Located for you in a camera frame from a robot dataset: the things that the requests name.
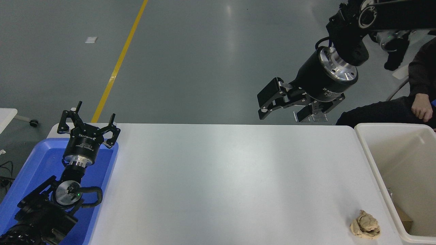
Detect tan paper ball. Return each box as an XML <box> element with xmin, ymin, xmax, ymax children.
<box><xmin>350</xmin><ymin>210</ymin><xmax>381</xmax><ymax>240</ymax></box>

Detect black cables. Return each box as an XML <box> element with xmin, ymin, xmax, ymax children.
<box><xmin>0</xmin><ymin>161</ymin><xmax>14</xmax><ymax>192</ymax></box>

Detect blue plastic tray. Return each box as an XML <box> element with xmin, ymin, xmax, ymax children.
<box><xmin>0</xmin><ymin>138</ymin><xmax>119</xmax><ymax>245</ymax></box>

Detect person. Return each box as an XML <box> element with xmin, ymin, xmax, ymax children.
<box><xmin>336</xmin><ymin>36</ymin><xmax>436</xmax><ymax>131</ymax></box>

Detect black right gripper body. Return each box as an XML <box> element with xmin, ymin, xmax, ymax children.
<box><xmin>290</xmin><ymin>49</ymin><xmax>357</xmax><ymax>102</ymax></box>

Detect white chair with metal leg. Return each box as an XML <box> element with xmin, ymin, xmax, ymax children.
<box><xmin>386</xmin><ymin>65</ymin><xmax>410</xmax><ymax>101</ymax></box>

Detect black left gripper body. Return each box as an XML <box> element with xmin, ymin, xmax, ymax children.
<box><xmin>63</xmin><ymin>123</ymin><xmax>105</xmax><ymax>160</ymax></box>

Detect white side table with caster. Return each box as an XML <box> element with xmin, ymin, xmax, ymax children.
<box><xmin>0</xmin><ymin>108</ymin><xmax>39</xmax><ymax>135</ymax></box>

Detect person's hand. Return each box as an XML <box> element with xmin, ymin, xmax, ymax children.
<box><xmin>411</xmin><ymin>94</ymin><xmax>434</xmax><ymax>122</ymax></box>

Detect large pale plastic bin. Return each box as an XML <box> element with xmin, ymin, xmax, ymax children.
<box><xmin>354</xmin><ymin>122</ymin><xmax>436</xmax><ymax>245</ymax></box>

